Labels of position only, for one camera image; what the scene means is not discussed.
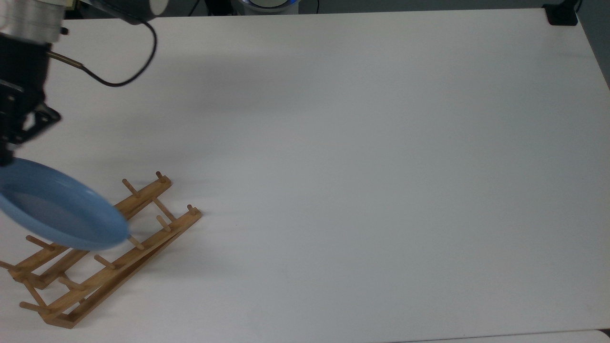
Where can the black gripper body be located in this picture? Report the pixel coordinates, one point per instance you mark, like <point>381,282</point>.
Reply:
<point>21,76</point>

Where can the black table clamp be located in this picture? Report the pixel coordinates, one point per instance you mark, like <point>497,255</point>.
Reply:
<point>561,14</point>

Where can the wooden plate rack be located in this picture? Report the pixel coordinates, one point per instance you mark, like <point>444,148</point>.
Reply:
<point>109,274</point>

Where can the blue plate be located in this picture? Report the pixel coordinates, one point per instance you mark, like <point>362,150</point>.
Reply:
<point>57,209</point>

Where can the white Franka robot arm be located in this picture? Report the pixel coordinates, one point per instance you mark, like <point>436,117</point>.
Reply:
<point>28,16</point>

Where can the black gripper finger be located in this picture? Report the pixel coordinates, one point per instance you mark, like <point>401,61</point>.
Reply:
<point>43,119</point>
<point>5,153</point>

